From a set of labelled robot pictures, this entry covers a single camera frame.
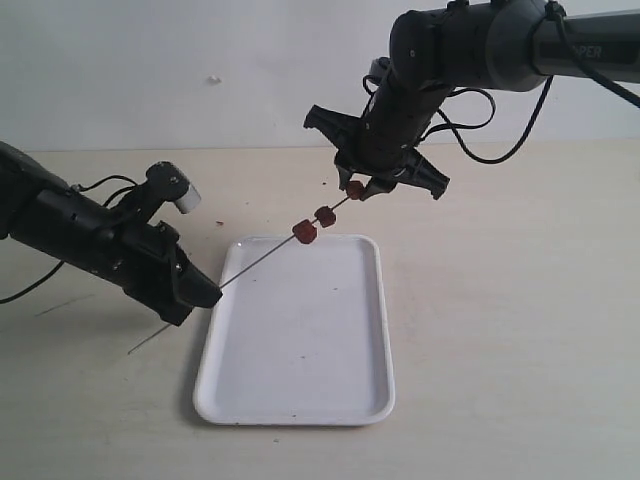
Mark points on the large red fruit ball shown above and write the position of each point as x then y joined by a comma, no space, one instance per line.
305,232

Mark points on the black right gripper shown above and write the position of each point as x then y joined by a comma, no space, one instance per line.
384,162

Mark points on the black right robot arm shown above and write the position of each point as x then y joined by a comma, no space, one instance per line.
514,46

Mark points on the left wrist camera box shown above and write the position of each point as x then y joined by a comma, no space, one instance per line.
167,183

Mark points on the thin metal skewer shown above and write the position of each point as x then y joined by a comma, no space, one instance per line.
235,277

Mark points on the white rectangular plastic tray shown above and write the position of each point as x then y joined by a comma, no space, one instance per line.
301,339

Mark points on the dark red fruit ball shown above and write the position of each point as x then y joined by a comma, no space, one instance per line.
325,216

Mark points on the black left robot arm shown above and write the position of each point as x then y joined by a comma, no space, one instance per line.
42,211

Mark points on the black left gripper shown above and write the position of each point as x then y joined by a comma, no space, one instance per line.
157,273

